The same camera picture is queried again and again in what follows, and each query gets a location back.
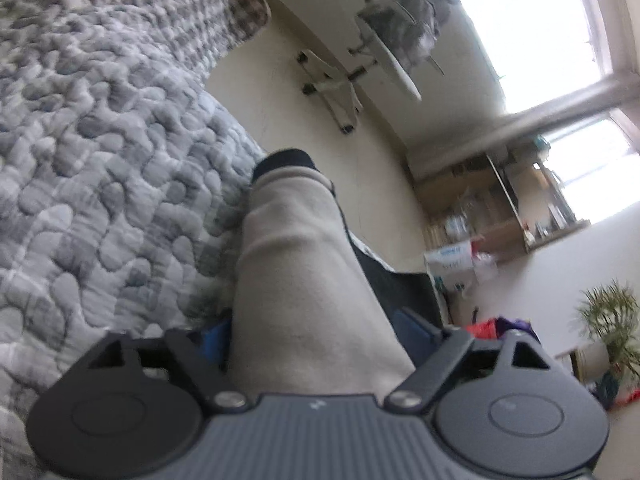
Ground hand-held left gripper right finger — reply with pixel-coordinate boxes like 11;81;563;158
383;308;553;413

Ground white office chair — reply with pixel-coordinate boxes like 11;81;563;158
297;0;481;135

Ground white cardboard box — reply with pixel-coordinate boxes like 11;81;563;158
424;240;498;291

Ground green potted plant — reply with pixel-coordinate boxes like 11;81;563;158
575;282;640;376

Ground purple plush toy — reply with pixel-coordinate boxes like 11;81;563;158
497;316;533;336

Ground red bag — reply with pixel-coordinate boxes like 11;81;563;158
465;317;501;341

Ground grey backpack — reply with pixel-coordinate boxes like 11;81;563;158
395;0;451;61

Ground white side cabinet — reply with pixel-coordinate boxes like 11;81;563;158
570;342;616;386

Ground wooden shelf desk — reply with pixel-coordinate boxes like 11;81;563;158
415;135;591;261

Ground beige and black shirt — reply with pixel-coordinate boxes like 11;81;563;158
230;149;451;401

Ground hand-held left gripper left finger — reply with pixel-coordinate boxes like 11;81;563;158
86;320;248;413

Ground grey curtain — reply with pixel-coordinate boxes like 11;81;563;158
407;72;640;181

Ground grey white quilted blanket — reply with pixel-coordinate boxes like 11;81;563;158
0;0;273;480

